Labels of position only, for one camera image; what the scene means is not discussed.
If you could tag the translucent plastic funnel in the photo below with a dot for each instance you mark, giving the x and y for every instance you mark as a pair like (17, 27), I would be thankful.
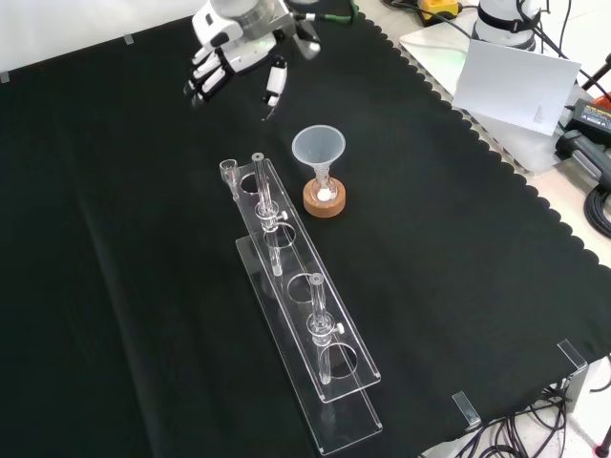
(319, 143)

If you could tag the clear acrylic funnel stand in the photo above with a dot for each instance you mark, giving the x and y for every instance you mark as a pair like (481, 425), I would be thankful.
(298, 262)

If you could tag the small round-bottom glass flask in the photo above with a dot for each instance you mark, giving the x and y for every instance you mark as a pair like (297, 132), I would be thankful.
(324, 194)

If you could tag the small glass weighing funnel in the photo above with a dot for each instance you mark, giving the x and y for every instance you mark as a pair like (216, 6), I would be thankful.
(229, 168)

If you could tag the black bench cloth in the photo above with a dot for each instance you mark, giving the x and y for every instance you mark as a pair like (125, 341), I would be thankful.
(95, 238)

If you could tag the pale board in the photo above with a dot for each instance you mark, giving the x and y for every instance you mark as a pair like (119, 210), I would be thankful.
(429, 52)

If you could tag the clear cloth clip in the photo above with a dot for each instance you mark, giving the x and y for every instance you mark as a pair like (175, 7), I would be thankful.
(465, 405)
(573, 355)

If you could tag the white paper card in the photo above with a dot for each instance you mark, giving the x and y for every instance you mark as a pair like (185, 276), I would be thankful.
(515, 86)

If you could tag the yellow stop button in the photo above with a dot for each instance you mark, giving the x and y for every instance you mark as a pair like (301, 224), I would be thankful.
(439, 7)

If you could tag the black power adapter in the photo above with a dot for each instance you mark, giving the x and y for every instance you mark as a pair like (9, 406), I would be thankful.
(594, 119)

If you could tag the black tripod leg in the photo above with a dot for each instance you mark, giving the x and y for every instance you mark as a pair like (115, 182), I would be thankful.
(596, 74)

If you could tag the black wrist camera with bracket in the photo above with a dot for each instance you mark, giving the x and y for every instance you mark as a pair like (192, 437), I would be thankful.
(308, 45)

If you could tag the grey metal bracket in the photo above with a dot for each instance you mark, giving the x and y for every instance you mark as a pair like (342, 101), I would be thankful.
(577, 381)

